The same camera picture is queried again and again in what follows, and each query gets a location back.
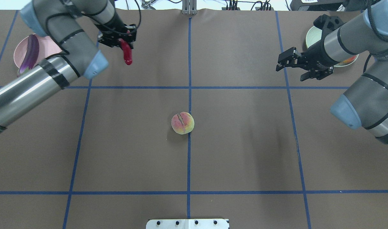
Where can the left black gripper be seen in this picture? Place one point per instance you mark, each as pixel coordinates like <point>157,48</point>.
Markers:
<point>117,24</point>

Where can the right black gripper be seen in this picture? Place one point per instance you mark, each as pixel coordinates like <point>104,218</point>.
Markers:
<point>316,55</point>

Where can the red chili pepper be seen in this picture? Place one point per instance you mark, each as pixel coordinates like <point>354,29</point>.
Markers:
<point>127,51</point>

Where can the purple eggplant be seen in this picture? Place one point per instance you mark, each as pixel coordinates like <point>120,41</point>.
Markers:
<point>31,56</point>

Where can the peach fruit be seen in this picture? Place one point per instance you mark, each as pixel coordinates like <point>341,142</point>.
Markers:
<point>182,123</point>

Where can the red pomegranate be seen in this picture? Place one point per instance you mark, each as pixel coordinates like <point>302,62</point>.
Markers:
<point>349,60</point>

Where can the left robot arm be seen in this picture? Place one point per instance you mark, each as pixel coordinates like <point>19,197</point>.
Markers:
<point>80,56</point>

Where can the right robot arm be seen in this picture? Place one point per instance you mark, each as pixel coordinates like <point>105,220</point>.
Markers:
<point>365,103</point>

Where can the green plate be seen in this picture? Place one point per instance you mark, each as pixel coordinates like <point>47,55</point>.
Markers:
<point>314,35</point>

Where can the pink plate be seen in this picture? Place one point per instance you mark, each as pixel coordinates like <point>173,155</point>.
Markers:
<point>47,48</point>

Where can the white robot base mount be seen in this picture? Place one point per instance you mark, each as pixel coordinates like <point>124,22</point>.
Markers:
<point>188,224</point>

